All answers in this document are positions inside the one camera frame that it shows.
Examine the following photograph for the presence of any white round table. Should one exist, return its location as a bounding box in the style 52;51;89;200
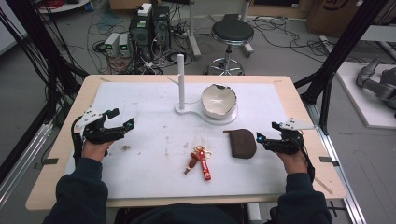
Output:
36;0;92;15

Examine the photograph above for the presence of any black computer tower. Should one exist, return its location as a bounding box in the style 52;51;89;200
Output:
128;3;154;64
151;5;172;51

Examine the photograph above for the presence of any person's left hand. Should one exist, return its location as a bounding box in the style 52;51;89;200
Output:
81;140;114;163

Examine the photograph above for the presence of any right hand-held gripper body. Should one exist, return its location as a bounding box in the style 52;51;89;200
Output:
264;117;316;156

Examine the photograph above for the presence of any black round stool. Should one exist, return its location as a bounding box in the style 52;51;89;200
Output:
203;19;255;77

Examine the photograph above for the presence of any aluminium rail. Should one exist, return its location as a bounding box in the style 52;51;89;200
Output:
305;102;369;224
0;121;54;208

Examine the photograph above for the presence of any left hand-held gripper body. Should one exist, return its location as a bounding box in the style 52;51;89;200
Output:
74;106;127;145

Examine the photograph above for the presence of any broken white bowl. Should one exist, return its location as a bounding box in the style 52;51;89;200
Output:
200;82;238;120

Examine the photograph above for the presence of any cardboard box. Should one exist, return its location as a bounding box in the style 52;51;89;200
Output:
305;0;396;39

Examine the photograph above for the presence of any white metal stand leg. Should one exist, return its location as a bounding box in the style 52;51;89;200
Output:
186;0;203;60
240;0;255;58

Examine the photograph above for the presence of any white stand with pole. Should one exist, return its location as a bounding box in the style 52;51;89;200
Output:
166;53;239;126

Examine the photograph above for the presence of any white platform board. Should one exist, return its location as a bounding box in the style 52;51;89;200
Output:
335;61;396;131

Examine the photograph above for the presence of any red keychain with keys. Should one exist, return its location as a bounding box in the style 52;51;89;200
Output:
183;145;214;182

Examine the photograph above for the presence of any grey power supply unit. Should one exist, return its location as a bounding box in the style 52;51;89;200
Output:
104;32;121;58
118;33;132;58

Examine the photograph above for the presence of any black frame post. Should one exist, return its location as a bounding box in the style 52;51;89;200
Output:
293;0;391;135
0;0;90;132

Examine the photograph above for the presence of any brown pouch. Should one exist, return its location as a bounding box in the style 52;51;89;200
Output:
222;128;258;160

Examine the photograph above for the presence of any person's right hand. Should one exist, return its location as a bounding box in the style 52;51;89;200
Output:
276;150;309;175

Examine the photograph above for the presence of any person's torso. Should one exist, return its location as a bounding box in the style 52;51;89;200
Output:
128;203;232;224

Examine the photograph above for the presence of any white table mat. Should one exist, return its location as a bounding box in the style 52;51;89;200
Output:
64;80;290;201

